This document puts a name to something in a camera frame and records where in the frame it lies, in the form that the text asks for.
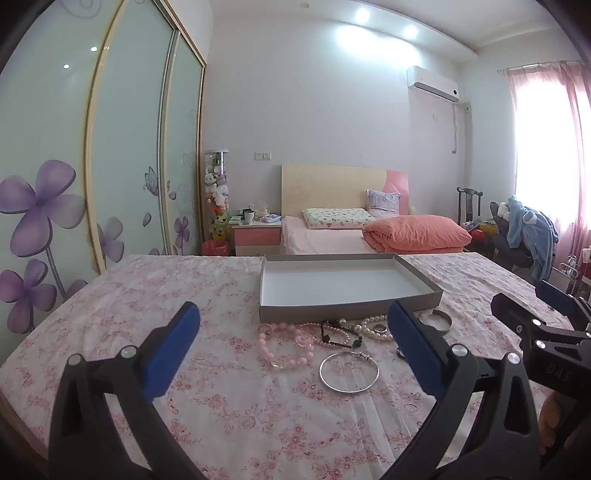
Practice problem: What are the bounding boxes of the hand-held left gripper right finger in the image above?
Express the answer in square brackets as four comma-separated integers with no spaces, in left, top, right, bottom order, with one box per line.
[387,300,541,480]

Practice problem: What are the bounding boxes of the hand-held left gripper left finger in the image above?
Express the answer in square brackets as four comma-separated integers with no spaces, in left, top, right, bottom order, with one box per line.
[48,301,208,480]

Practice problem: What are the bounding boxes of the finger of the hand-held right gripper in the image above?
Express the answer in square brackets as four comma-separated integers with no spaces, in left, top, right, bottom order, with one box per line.
[491,292,578,354]
[536,279,591,330]

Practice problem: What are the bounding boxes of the wide silver cuff bracelet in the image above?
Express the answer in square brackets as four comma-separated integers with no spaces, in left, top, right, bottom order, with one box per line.
[418,310,454,335]

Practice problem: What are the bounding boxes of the white pearl bracelet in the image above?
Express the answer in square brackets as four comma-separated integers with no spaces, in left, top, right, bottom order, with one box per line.
[339,314,396,343]

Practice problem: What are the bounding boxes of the black flower bead bracelet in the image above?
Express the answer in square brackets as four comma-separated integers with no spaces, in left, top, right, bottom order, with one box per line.
[339,318,366,350]

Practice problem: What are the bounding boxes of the pink large bead bracelet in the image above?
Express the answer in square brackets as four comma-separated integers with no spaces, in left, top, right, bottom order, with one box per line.
[257,323,315,371]

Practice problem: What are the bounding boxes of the thin silver bangle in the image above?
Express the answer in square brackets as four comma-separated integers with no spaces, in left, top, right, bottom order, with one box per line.
[318,352,380,394]

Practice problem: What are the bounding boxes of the grey cardboard box tray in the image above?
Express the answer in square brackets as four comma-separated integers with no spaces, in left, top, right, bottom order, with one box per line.
[259,253,444,324]

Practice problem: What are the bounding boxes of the pink small bead bracelet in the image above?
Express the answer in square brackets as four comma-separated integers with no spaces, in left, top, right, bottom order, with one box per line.
[272,322,326,349]

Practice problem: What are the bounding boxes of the person's right hand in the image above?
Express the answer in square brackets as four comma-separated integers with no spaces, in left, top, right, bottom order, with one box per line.
[539,387,563,464]

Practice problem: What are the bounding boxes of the blue plush garment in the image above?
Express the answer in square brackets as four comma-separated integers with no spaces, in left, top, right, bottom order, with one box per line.
[505,196,560,283]

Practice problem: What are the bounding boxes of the black office chair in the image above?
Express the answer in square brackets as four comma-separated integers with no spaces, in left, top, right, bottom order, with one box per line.
[488,202,539,271]

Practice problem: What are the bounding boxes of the pink floral tablecloth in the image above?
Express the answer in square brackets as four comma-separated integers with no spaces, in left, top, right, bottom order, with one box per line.
[0,253,591,480]

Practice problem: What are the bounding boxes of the colourful toy pile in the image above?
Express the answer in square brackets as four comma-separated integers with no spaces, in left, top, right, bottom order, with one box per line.
[464,220,499,243]

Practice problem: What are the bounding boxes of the dark wooden chair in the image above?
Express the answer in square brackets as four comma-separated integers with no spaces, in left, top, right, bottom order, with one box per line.
[456,187,484,228]

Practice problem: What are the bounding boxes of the orange quilt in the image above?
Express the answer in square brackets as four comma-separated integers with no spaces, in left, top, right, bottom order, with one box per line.
[362,215,472,254]

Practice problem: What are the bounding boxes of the bed with pink sheet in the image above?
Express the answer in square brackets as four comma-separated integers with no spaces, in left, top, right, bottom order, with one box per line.
[281,215,465,256]

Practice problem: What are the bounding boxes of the pink white nightstand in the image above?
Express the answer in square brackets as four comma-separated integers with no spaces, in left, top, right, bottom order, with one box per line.
[231,216,284,257]

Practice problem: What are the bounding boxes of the purple print pillow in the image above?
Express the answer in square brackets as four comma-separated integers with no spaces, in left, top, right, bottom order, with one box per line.
[366,189,402,219]

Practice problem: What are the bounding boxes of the floral print pillow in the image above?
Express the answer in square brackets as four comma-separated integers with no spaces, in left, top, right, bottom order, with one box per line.
[302,208,378,230]

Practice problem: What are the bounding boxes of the pink curtain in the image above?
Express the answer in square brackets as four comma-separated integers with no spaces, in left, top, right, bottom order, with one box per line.
[498,61,591,282]

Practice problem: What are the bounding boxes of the plush toy display tube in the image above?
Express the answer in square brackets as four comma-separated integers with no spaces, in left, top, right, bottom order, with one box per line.
[203,148,230,242]

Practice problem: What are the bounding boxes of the beige pink bed headboard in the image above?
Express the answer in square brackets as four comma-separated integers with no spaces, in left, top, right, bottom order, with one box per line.
[281,164,411,219]

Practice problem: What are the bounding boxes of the air conditioner pipe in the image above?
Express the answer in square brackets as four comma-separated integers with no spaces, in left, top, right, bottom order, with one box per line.
[450,102,461,156]

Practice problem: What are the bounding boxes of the floral sliding door wardrobe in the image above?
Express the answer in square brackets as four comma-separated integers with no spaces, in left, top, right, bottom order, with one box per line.
[0,0,206,335]

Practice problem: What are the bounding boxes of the white air conditioner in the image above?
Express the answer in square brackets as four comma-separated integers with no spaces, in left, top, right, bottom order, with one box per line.
[406,65,461,103]

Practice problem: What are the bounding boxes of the white wire rack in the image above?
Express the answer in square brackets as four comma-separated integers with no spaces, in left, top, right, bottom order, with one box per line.
[553,255,583,292]

